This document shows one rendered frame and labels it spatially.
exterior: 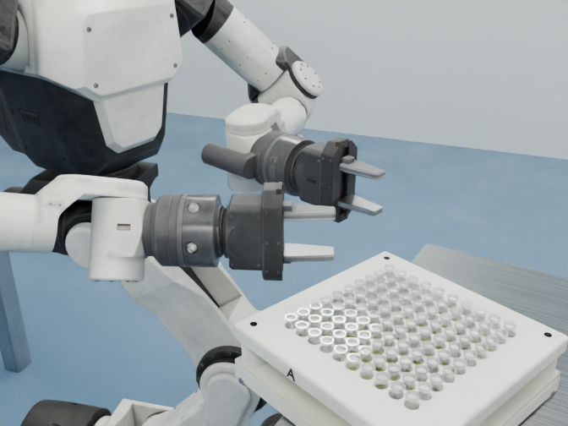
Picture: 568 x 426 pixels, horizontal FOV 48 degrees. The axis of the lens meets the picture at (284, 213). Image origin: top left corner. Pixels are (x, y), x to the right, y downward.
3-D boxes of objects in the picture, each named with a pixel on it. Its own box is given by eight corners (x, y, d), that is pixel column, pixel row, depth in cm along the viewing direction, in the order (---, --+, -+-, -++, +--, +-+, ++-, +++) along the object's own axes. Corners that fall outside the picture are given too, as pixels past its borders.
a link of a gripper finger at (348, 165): (374, 181, 85) (337, 170, 89) (387, 175, 87) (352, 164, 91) (374, 170, 84) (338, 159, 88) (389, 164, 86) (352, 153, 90)
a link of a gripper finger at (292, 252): (333, 244, 79) (282, 243, 79) (334, 257, 76) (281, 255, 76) (332, 255, 79) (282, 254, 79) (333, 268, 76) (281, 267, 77)
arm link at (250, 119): (258, 177, 100) (286, 150, 112) (257, 123, 97) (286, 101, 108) (220, 172, 102) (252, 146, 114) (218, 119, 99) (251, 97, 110)
